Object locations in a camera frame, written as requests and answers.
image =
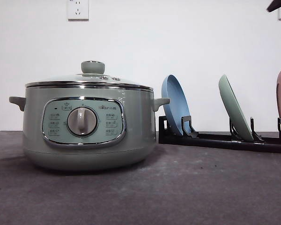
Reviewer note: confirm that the black dish rack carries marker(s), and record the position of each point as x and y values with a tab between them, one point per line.
189	136

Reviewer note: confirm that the green electric steamer pot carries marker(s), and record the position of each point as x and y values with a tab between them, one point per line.
88	127

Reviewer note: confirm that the white wall socket left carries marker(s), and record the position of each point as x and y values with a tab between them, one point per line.
78	10

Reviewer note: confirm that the glass lid with green knob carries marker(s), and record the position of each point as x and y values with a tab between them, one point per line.
92	76

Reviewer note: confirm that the blue plate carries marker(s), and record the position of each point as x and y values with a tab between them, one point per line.
178	107

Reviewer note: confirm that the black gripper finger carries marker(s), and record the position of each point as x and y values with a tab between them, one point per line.
274	5

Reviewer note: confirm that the green plate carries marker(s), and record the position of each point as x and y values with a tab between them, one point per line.
234	110

